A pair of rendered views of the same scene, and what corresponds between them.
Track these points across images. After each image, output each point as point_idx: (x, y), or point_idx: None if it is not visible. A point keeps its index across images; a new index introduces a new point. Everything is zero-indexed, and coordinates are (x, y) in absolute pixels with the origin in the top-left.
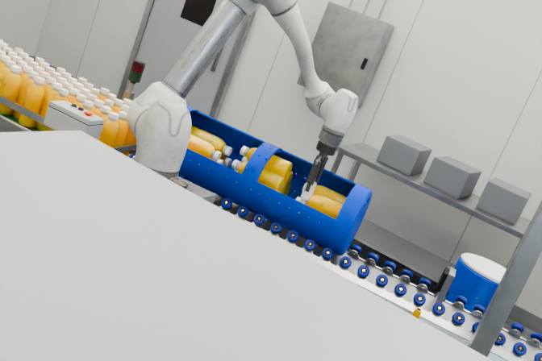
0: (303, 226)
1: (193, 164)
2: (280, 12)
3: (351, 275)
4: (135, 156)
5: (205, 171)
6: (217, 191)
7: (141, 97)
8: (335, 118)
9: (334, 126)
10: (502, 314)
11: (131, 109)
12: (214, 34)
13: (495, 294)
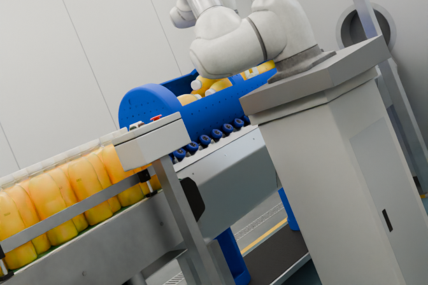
0: None
1: (210, 109)
2: None
3: None
4: (295, 51)
5: (218, 106)
6: (227, 120)
7: (220, 27)
8: None
9: (235, 6)
10: (376, 21)
11: (225, 44)
12: None
13: (367, 16)
